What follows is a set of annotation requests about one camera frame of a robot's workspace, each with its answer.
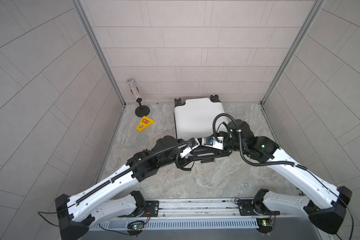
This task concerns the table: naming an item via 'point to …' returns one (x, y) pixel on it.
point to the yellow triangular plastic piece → (144, 122)
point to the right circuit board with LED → (265, 225)
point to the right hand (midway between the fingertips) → (208, 141)
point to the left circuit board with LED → (136, 225)
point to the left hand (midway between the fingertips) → (194, 149)
